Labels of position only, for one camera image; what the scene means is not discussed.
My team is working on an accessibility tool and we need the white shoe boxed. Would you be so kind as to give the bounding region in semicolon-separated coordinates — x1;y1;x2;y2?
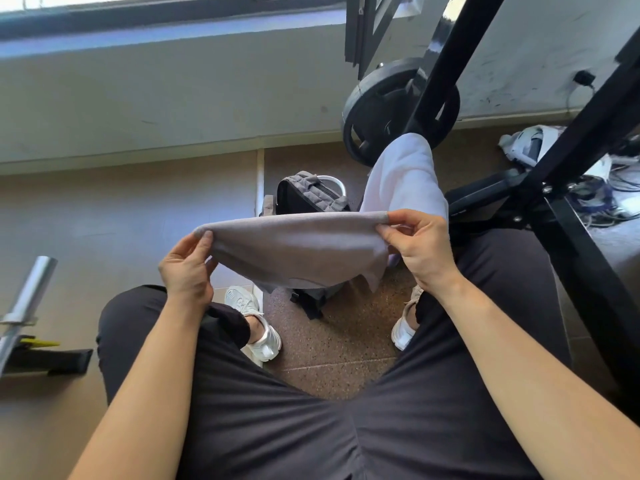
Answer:
391;285;425;351
223;285;283;364

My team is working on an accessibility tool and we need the person's right forearm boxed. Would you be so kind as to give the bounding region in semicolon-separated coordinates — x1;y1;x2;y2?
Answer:
417;274;640;480

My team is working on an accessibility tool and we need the person's left hand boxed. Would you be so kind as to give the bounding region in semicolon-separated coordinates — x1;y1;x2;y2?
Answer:
158;229;219;315

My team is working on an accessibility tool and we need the black charger with cable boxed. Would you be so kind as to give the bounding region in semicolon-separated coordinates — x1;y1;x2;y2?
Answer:
567;70;597;113

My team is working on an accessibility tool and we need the silver round ring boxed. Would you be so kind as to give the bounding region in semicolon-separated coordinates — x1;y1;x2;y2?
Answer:
315;174;347;195

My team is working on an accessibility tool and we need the white right shoe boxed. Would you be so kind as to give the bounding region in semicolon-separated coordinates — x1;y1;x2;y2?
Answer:
391;285;425;351

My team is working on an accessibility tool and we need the person's left forearm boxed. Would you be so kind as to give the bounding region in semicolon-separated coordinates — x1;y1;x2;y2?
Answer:
67;294;216;480

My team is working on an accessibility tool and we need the silver barbell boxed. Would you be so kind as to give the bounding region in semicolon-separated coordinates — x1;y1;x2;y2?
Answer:
0;255;59;375

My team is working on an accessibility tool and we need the grey towel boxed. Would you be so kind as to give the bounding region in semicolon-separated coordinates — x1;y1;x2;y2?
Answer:
192;210;391;295

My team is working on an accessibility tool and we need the black weight machine frame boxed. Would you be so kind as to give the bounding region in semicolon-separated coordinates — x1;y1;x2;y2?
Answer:
405;0;640;421

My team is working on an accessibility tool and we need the pale floor divider strip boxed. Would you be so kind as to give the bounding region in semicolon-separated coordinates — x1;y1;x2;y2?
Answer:
255;149;265;215

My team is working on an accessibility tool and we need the person's right hand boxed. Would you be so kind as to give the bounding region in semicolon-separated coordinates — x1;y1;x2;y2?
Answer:
375;208;461;295

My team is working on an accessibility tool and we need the pale lavender towel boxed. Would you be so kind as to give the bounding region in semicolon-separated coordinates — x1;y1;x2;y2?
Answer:
359;132;449;268

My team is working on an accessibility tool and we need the black weight plate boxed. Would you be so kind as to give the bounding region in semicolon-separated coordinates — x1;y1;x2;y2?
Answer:
341;57;461;168

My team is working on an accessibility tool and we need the black open window sash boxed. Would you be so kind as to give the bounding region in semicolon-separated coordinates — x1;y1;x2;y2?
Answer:
345;0;426;81

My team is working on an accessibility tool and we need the white left shoe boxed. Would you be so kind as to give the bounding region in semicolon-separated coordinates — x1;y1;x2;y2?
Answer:
223;285;283;364

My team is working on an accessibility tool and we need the pile of cables and bags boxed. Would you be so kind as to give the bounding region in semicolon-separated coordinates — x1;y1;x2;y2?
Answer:
569;154;640;228

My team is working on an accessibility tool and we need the black window frame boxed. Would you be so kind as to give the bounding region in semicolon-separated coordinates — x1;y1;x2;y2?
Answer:
0;0;349;41

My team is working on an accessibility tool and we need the yellow black squat rack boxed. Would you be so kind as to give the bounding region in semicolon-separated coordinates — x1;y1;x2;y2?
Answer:
0;334;95;378

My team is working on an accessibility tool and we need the grey backpack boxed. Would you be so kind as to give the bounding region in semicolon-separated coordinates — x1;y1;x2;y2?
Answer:
259;170;351;321

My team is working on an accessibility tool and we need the white printed bag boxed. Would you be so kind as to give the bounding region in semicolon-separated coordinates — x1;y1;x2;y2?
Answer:
498;124;566;168

